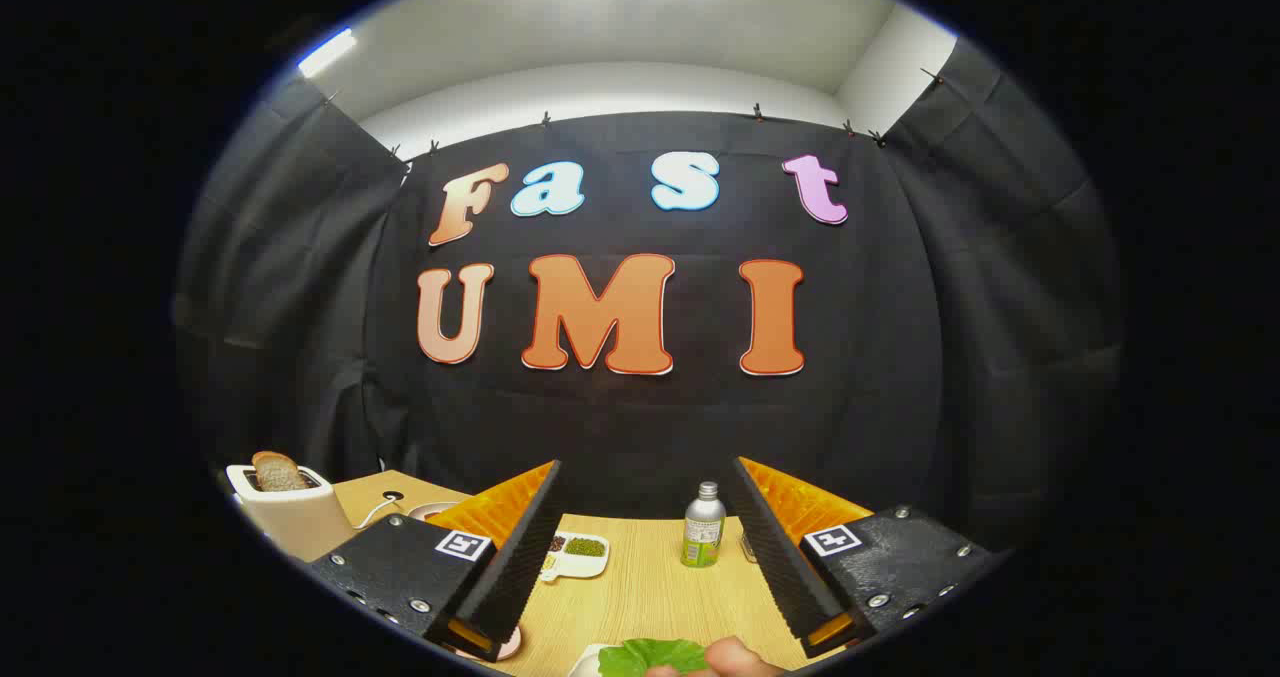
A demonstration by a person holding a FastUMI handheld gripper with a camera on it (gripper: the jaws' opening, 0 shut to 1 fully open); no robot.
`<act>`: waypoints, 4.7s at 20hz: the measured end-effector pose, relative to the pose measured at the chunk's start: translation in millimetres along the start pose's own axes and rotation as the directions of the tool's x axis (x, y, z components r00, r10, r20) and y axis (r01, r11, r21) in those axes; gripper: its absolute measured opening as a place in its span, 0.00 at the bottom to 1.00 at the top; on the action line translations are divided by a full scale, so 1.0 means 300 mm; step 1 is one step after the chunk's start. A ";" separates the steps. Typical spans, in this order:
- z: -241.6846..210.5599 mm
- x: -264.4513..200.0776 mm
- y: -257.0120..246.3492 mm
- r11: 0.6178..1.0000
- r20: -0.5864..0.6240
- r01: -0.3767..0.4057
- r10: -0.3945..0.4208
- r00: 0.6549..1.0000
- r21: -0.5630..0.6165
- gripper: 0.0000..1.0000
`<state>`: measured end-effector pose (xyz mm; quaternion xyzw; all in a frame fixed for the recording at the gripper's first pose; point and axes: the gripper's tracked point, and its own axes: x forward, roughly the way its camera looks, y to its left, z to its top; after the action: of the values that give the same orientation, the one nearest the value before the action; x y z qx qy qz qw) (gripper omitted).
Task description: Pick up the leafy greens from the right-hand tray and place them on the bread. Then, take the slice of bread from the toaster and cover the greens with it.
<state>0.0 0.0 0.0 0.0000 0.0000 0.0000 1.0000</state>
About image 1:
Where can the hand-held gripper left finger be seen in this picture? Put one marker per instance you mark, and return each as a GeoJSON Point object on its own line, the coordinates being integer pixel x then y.
{"type": "Point", "coordinates": [520, 567]}

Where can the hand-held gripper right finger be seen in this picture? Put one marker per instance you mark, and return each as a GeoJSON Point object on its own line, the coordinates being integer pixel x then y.
{"type": "Point", "coordinates": [775, 567]}

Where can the green lettuce leaf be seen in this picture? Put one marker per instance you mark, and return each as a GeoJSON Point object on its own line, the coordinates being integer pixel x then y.
{"type": "Point", "coordinates": [640, 657]}

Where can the toasted bread slice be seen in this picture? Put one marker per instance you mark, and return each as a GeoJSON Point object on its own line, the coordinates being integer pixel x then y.
{"type": "Point", "coordinates": [277, 473]}

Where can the white divided dish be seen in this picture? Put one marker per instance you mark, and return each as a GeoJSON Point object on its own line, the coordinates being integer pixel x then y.
{"type": "Point", "coordinates": [580, 565]}

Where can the pile of green beans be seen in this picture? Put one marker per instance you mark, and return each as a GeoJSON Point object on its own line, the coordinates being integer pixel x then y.
{"type": "Point", "coordinates": [585, 547]}

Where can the pink plate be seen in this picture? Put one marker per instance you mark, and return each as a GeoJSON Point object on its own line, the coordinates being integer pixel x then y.
{"type": "Point", "coordinates": [510, 643]}

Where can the silver bottle with green label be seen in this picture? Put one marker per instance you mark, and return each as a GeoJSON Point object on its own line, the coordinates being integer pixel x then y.
{"type": "Point", "coordinates": [703, 532]}

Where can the round white plate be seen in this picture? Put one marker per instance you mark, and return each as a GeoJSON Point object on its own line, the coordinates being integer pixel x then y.
{"type": "Point", "coordinates": [425, 510]}

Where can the white square plate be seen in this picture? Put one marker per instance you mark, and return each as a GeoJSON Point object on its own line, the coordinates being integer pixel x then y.
{"type": "Point", "coordinates": [585, 665]}

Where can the black backdrop cloth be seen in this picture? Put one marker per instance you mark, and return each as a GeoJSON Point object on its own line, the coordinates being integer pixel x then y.
{"type": "Point", "coordinates": [640, 427]}

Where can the white toaster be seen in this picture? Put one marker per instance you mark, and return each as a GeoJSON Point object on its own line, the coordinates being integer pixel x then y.
{"type": "Point", "coordinates": [295, 517]}

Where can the ceiling light strip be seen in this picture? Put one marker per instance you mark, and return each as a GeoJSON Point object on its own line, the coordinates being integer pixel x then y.
{"type": "Point", "coordinates": [325, 52]}

